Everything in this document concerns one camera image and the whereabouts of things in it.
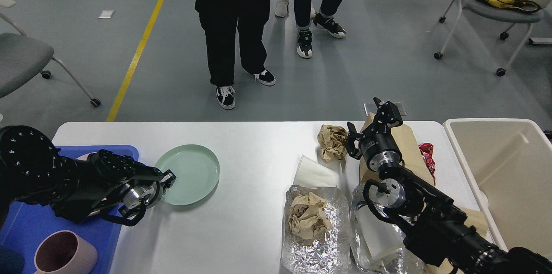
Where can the grey chair left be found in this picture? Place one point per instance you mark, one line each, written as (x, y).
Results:
(22, 58)

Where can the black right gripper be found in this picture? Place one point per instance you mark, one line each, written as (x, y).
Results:
(377, 146)

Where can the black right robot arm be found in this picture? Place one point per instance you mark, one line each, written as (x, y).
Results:
(434, 227)

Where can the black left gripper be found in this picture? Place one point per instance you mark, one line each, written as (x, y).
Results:
(150, 194)

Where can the red foil wrapper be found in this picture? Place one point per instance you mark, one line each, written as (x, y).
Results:
(426, 149)

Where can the pink plate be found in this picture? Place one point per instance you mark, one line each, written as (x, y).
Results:
(85, 156)

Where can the beige plastic bin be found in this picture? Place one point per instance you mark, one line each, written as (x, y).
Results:
(508, 165)

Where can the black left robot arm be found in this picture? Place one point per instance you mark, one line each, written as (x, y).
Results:
(117, 187)

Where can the white paper cup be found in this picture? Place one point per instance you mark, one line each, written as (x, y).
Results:
(310, 174)

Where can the green plate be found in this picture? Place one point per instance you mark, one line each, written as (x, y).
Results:
(197, 172)

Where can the blue plastic tray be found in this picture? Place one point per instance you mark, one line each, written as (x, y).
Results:
(26, 226)

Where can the crumpled brown paper on foil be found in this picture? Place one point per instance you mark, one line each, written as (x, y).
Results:
(307, 219)

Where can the crumpled brown paper ball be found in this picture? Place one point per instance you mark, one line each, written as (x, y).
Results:
(331, 138)

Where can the aluminium foil sheet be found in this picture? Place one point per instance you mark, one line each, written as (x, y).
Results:
(330, 254)

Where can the person in black trousers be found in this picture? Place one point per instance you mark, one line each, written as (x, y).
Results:
(227, 23)

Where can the dark teal cup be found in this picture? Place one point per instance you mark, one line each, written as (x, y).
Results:
(11, 262)

